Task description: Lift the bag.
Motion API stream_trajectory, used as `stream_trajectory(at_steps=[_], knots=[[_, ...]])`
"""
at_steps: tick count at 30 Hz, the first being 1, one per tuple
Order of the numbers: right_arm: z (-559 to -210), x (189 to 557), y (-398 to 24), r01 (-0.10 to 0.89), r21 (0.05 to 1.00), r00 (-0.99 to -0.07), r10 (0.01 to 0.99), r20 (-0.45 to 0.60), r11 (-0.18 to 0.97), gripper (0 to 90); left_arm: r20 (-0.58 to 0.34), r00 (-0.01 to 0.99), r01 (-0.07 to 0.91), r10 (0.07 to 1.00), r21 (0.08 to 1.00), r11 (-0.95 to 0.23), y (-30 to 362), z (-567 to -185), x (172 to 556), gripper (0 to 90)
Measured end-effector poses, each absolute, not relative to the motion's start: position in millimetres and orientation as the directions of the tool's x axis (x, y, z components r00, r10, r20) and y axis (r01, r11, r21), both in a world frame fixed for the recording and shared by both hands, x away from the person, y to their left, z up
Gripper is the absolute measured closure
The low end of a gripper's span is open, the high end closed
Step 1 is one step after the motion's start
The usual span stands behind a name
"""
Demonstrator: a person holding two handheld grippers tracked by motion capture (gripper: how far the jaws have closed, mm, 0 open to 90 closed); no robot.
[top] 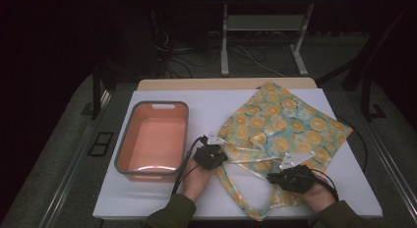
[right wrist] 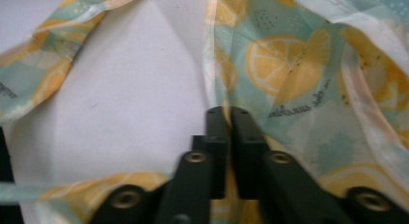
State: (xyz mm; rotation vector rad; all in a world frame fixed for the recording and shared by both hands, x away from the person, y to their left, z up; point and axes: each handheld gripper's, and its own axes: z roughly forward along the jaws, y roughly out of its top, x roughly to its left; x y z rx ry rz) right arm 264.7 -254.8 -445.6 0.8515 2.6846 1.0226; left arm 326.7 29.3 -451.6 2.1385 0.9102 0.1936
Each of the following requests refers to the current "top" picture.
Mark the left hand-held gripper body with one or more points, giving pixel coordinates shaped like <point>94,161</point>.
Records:
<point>209,156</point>

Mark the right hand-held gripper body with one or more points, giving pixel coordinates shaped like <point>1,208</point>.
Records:
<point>295,180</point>

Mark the orange-print cloth bag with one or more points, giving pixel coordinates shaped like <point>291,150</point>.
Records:
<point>285,123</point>

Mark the orange basin with grey rim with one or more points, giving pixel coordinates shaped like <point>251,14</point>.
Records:
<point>154,139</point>

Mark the person's right hand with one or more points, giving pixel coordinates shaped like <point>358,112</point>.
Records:
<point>319,198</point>

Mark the person's left hand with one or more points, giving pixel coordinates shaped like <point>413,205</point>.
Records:
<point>196,183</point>

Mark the white table board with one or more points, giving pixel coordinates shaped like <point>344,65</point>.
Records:
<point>209,113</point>

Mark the wooden table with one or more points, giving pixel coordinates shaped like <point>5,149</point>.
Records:
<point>203,84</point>

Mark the black metal stand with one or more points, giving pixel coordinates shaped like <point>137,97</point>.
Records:
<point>96,90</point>
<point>367,90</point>

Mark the aluminium floor rail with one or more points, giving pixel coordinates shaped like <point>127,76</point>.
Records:
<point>390,156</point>
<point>72,162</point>

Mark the black floor socket frame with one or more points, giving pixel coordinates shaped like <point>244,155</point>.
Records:
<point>101,143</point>

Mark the grey metal desk frame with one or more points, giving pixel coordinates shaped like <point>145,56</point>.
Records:
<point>262,22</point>

